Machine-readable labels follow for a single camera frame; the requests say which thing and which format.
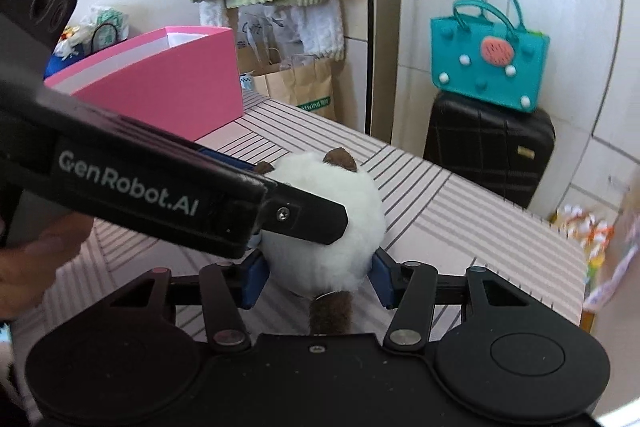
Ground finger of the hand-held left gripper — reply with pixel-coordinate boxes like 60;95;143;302
255;181;349;246
196;148;268;182

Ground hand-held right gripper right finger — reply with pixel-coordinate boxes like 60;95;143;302
370;248;533;352

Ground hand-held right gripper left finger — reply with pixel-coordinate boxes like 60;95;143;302
107;252;271;354

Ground white cat plush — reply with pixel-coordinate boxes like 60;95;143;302
254;147;387;337

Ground pink cardboard box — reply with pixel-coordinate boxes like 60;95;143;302
44;26;245;142

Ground person's left hand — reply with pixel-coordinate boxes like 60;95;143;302
0;212;95;323

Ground striped pink tablecloth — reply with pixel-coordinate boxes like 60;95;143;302
42;91;587;333

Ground brown paper bag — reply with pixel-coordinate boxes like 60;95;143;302
237;47;336;120

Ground woven basket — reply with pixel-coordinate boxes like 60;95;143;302
90;23;128;54

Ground green white tissue pack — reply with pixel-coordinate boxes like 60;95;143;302
90;4;132;32

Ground black suitcase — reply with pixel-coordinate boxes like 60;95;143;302
423;91;556;209

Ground cream fleece pajama pants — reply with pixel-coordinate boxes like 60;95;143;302
199;0;346;68

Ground colourful snack packets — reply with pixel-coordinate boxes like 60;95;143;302
555;203;616;263

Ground teal felt handbag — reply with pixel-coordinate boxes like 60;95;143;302
431;0;551;114

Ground pale printed plastic bag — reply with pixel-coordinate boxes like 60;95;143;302
582;207;640;313

